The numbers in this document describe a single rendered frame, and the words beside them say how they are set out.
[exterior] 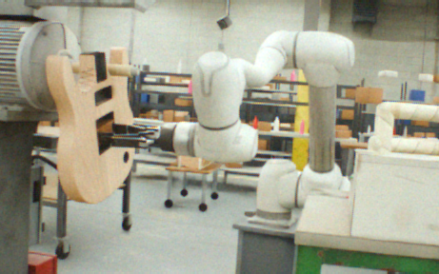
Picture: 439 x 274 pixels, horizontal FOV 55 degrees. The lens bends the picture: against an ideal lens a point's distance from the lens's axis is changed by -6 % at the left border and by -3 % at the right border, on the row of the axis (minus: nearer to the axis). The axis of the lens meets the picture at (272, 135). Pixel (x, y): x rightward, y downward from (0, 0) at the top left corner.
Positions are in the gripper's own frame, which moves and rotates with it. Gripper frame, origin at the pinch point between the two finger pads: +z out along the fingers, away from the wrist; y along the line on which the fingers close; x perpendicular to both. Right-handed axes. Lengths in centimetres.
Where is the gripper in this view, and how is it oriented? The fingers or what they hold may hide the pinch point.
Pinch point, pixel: (108, 132)
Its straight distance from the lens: 124.4
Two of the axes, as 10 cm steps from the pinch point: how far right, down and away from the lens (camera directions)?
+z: -9.9, -0.8, 1.3
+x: 0.3, -9.5, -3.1
